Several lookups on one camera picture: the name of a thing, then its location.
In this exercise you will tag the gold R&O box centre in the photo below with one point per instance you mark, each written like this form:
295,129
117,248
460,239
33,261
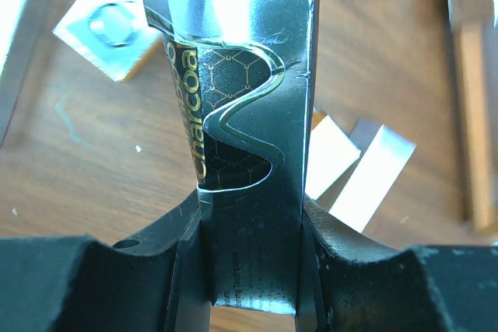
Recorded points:
113,35

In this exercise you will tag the gold r&o box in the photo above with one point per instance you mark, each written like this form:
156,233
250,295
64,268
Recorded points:
330,154
113,35

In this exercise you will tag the wooden tiered shelf rack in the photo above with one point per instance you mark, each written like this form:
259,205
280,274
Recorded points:
468,19

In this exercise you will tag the silver box far right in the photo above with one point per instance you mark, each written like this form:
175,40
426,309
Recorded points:
356,195

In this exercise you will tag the gold R&O box right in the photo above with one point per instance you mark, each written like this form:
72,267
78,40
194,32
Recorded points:
330,154

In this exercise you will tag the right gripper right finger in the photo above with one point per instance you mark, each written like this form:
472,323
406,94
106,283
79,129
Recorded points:
349,282

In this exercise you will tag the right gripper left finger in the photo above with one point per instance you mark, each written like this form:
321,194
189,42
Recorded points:
152,280

